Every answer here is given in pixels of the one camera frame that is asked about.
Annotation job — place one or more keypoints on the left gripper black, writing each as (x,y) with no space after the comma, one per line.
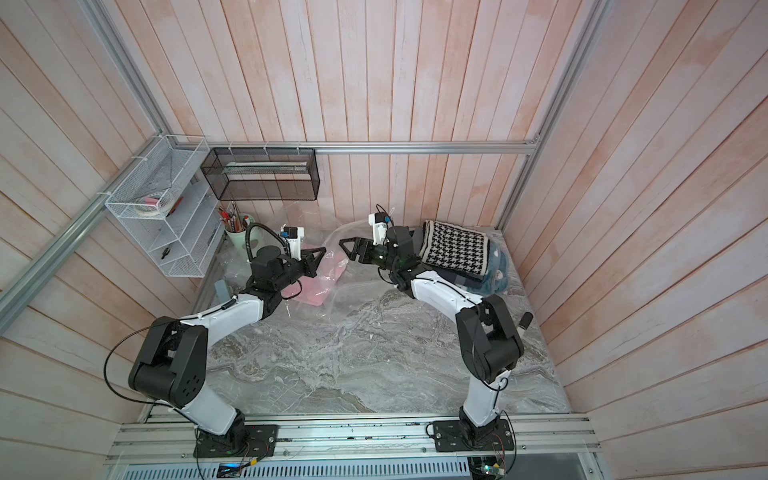
(290,272)

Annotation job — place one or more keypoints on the houndstooth patterned cloth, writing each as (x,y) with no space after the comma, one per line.
(454,247)

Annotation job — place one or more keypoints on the aluminium rail base frame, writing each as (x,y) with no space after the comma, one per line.
(357,446)

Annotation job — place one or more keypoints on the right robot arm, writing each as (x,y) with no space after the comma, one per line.
(490,339)

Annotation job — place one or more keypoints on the white wire shelf rack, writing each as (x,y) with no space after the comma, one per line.
(183,243)

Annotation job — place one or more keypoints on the pink fleece cloth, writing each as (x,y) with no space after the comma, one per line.
(315,291)

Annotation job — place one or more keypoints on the black mesh wall basket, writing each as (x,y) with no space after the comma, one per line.
(262,173)

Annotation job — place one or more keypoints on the grey navy cloth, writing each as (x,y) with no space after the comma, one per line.
(444,273)

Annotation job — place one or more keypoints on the teal bear print blanket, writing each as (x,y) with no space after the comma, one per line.
(496,279)

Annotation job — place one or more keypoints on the pens in cup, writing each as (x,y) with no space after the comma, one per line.
(230,210)

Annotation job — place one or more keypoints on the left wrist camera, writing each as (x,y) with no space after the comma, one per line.
(293,237)

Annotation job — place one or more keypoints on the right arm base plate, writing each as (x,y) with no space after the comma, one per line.
(461,435)

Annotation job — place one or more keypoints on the tape roll on shelf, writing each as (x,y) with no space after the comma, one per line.
(155,205)

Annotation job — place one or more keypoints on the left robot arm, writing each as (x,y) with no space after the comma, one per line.
(172,363)

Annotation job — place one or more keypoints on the green pen cup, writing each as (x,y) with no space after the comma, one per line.
(237,234)

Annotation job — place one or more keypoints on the clear plastic vacuum bag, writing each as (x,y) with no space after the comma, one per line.
(253,307)

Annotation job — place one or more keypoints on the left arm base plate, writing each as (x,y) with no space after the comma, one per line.
(242,441)

